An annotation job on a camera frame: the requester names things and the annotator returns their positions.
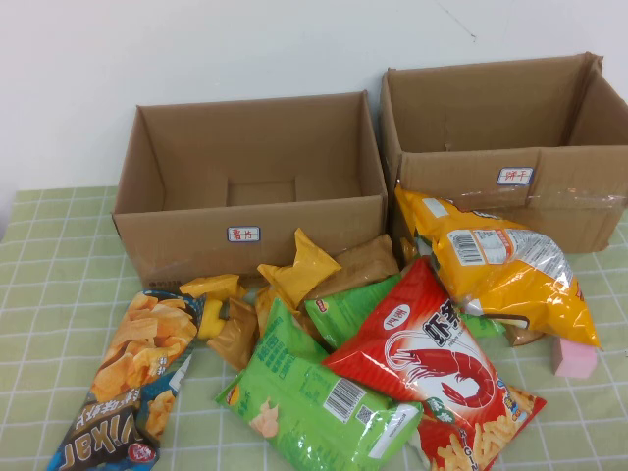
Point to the blue ridged chips bag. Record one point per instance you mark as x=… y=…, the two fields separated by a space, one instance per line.
x=137 y=333

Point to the large yellow chips bag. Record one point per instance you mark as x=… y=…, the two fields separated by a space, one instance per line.
x=515 y=284

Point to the brown snack packet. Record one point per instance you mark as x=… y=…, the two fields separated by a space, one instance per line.
x=363 y=267
x=235 y=338
x=522 y=336

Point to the orange snack packet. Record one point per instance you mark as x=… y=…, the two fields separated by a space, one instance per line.
x=265 y=306

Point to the cardboard box with small label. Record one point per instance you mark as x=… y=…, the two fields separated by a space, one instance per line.
x=196 y=245

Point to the yellow rubber toy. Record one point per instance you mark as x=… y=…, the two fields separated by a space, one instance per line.
x=208 y=321

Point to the red shrimp chips bag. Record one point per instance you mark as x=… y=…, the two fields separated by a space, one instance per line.
x=422 y=353

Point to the large green chips bag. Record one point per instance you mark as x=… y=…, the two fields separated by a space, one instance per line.
x=304 y=422

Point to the large taped cardboard box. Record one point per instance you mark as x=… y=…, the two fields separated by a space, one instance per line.
x=490 y=113

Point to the green checked tablecloth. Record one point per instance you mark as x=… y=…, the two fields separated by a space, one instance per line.
x=59 y=275

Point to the pink foam cube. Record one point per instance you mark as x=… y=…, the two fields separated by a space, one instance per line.
x=574 y=363

